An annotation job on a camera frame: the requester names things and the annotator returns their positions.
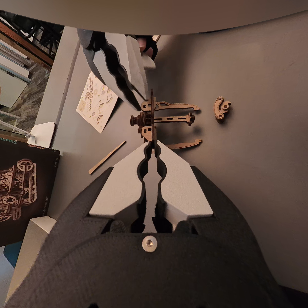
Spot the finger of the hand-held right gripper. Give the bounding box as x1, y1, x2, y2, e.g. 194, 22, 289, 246
92, 48, 142, 111
105, 32, 149, 101

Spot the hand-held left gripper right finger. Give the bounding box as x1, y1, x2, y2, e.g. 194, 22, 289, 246
155, 141, 214, 232

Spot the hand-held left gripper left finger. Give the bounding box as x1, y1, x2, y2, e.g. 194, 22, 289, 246
89, 141, 153, 233

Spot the thin wooden stick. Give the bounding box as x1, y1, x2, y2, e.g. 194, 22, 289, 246
89, 141, 126, 175

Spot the wooden model assembly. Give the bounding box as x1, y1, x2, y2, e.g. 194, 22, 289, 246
130, 89, 201, 145

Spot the black model kit box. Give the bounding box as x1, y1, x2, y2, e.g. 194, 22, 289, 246
0, 137, 60, 247

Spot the person's right hand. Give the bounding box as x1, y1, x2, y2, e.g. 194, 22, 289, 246
135, 34, 151, 53

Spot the illustrated instruction booklet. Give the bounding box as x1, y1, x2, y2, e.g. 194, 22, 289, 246
76, 71, 119, 134

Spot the wooden lever part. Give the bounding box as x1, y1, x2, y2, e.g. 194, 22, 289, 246
166, 140, 202, 150

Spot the curved wooden part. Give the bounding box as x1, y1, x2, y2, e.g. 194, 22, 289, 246
214, 96, 232, 124

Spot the white panel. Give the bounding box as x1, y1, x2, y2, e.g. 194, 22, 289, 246
0, 70, 31, 108

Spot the clear acrylic holder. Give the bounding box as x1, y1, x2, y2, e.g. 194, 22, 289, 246
0, 129, 36, 145

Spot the black metal frame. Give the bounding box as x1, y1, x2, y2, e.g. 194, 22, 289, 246
14, 14, 65, 63

